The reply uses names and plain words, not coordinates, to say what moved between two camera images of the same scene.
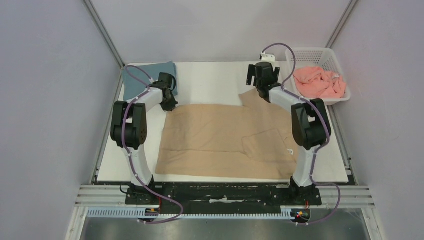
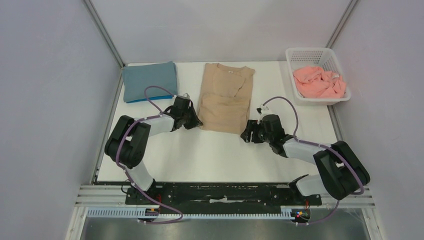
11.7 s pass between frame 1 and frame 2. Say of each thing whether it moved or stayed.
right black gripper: moved
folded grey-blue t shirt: stayed
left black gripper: moved
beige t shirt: moved
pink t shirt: stayed
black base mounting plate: stayed
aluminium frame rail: stayed
